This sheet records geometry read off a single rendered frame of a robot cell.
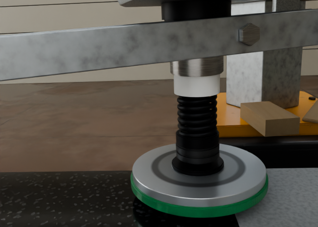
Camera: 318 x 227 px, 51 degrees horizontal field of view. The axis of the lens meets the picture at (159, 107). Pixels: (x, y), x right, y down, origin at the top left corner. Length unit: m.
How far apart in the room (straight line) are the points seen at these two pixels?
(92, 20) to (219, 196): 6.28
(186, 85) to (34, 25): 6.59
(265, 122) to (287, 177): 0.34
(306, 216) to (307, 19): 0.28
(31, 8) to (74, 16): 0.83
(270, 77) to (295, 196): 0.67
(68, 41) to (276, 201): 0.38
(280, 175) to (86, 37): 0.42
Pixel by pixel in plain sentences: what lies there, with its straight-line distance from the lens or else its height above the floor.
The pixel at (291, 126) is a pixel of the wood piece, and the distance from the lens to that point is 0.99.
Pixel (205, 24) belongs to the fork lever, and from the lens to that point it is 0.44.
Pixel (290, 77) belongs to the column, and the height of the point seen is 0.89.
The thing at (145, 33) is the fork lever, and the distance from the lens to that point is 0.42.
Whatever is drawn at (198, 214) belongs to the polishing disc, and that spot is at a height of 0.85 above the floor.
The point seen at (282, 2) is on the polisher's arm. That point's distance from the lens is 0.65.
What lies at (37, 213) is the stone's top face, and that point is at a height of 0.83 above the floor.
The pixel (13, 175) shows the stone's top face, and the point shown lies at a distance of 0.71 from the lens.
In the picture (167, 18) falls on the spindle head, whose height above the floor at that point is 1.10.
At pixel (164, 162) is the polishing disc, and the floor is 0.87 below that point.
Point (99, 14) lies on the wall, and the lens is 6.61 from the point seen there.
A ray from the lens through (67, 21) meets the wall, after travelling 6.78.
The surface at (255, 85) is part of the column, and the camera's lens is 1.19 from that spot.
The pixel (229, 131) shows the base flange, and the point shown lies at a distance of 1.06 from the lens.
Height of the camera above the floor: 1.10
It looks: 14 degrees down
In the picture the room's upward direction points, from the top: 2 degrees counter-clockwise
